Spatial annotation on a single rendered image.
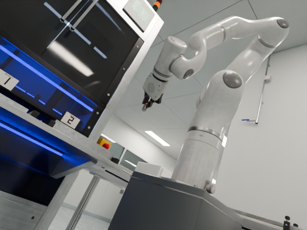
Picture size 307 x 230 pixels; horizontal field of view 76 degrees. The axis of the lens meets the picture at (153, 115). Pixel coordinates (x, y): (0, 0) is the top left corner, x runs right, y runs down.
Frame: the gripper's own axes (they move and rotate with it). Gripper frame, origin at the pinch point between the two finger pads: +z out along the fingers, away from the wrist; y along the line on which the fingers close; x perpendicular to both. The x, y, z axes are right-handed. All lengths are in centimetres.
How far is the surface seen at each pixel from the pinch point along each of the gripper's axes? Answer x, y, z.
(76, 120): -19.5, -23.9, 30.9
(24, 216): -53, 3, 56
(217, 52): 204, -71, 20
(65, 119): -25.0, -25.5, 29.8
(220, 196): 89, 60, 87
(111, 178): -2, 3, 67
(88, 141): -32.0, 5.4, 7.7
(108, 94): 4.1, -31.7, 23.3
